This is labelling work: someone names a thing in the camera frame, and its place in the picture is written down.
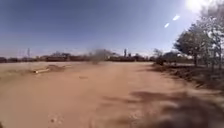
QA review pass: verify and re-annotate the group of trees beside way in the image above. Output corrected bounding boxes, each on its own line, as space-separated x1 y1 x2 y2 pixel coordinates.
173 2 224 69

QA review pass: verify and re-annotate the brown dirt ground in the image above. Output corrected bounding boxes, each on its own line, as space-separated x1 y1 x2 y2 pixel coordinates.
0 60 224 128

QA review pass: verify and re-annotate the distant pylon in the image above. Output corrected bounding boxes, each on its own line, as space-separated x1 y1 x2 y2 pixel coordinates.
26 47 32 59

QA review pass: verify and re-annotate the dry scrub strip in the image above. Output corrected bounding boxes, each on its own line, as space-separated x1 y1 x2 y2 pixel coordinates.
151 63 224 92

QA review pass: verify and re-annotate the distant line of trees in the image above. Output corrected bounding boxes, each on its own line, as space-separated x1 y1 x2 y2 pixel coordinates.
0 49 194 64

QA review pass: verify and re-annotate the pale log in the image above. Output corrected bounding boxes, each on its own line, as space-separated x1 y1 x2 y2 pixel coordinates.
32 68 52 74

